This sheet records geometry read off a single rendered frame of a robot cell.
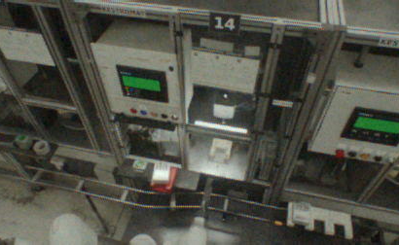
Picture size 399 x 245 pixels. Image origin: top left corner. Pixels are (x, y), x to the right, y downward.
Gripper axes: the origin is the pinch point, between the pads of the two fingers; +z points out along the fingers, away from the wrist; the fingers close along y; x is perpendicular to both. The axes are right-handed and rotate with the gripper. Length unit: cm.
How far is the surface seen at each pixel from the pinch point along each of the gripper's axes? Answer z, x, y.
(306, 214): 6, -58, -20
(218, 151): 39.9, 1.7, -19.7
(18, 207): 2, 181, -113
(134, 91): 18, 44, 46
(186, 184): 10.5, 16.9, -21.5
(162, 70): 21, 28, 61
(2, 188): 16, 209, -113
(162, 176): 6.3, 30.9, -10.7
